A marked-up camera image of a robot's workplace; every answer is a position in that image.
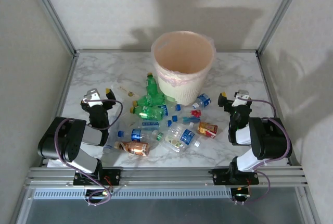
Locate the small clear bottle blue label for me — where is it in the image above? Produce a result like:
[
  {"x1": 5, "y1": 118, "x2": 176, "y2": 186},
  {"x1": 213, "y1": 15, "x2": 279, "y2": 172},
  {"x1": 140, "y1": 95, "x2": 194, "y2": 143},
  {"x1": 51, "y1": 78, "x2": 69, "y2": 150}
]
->
[{"x1": 191, "y1": 93, "x2": 212, "y2": 110}]

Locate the plain clear plastic bottle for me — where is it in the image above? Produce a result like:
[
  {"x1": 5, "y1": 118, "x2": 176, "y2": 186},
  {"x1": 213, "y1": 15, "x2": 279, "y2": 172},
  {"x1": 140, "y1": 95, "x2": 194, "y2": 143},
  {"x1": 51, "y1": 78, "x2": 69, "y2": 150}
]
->
[{"x1": 102, "y1": 119, "x2": 122, "y2": 155}]

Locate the clear cola bottle blue cap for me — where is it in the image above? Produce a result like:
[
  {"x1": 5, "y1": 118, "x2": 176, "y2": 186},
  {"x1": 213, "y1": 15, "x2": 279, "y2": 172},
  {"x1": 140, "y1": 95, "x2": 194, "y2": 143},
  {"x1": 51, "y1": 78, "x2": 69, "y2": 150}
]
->
[{"x1": 117, "y1": 128, "x2": 158, "y2": 143}]

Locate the white ribbed plastic bin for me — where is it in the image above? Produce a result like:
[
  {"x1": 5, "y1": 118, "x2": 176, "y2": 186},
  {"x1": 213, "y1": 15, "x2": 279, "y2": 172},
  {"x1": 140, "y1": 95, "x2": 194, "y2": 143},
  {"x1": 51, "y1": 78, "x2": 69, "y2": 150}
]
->
[{"x1": 157, "y1": 69, "x2": 208, "y2": 106}]

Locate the pink translucent bin liner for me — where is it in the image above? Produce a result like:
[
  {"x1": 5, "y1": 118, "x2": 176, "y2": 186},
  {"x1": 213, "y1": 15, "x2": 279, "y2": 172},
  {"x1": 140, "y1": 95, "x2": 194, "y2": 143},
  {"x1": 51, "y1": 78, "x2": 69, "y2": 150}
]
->
[{"x1": 150, "y1": 30, "x2": 217, "y2": 90}]

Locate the crushed clear bottle blue label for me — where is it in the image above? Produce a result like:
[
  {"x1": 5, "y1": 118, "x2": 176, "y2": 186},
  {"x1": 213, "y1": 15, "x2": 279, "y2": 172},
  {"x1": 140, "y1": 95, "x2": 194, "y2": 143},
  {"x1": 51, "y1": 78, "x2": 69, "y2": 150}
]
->
[{"x1": 137, "y1": 119, "x2": 173, "y2": 130}]

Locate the large clear bottle white cap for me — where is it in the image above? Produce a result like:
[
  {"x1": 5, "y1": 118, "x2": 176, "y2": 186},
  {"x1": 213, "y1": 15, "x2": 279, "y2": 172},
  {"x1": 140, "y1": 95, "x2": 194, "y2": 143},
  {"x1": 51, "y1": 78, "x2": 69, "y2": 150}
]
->
[{"x1": 168, "y1": 125, "x2": 202, "y2": 153}]

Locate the clear bottle blue label blue cap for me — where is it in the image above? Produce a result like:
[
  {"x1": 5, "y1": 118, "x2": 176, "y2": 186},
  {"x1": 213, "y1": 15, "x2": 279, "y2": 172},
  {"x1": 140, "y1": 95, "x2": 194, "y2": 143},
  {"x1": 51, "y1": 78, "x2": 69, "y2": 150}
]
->
[{"x1": 157, "y1": 103, "x2": 183, "y2": 117}]

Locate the clear bottle green white cap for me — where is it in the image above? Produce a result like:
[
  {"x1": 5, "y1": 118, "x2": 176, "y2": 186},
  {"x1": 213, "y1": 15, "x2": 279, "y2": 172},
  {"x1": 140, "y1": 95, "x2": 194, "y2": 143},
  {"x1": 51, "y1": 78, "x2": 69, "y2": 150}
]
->
[{"x1": 155, "y1": 131, "x2": 184, "y2": 153}]

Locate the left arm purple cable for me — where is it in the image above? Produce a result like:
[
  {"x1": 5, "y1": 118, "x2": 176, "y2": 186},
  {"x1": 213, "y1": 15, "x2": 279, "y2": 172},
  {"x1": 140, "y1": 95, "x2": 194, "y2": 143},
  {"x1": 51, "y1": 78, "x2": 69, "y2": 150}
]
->
[{"x1": 54, "y1": 98, "x2": 124, "y2": 206}]

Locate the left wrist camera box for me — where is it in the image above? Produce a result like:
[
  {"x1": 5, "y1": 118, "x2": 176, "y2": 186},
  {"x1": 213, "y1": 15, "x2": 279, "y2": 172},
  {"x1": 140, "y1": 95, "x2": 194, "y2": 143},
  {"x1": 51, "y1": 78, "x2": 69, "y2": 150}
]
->
[{"x1": 82, "y1": 89, "x2": 102, "y2": 105}]

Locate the aluminium side rail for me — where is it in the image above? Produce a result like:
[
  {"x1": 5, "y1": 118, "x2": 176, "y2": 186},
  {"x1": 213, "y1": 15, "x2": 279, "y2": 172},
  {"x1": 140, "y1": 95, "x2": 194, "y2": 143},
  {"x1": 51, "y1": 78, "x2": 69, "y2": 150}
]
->
[
  {"x1": 255, "y1": 52, "x2": 300, "y2": 166},
  {"x1": 55, "y1": 52, "x2": 80, "y2": 121}
]

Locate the aluminium back rail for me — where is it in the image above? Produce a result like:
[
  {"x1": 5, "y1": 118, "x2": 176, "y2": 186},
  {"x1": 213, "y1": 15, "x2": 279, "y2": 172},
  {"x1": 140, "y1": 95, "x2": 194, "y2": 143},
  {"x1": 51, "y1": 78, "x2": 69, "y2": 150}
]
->
[{"x1": 74, "y1": 48, "x2": 259, "y2": 54}]

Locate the wide aluminium mounting rail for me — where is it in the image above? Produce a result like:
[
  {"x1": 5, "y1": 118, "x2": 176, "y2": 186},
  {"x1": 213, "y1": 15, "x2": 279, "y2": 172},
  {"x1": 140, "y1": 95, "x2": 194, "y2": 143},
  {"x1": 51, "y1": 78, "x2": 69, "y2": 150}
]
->
[{"x1": 23, "y1": 166, "x2": 309, "y2": 189}]

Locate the grey slotted cable duct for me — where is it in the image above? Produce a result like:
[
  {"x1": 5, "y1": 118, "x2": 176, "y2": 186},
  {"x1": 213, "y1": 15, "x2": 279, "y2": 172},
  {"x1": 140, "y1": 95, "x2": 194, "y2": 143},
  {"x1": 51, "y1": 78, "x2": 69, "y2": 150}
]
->
[{"x1": 33, "y1": 188, "x2": 233, "y2": 200}]

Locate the aluminium frame post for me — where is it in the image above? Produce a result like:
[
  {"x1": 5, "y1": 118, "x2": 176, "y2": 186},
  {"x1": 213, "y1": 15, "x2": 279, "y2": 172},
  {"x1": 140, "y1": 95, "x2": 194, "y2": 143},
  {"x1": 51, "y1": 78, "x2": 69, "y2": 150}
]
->
[
  {"x1": 24, "y1": 0, "x2": 80, "y2": 56},
  {"x1": 255, "y1": 0, "x2": 308, "y2": 56}
]

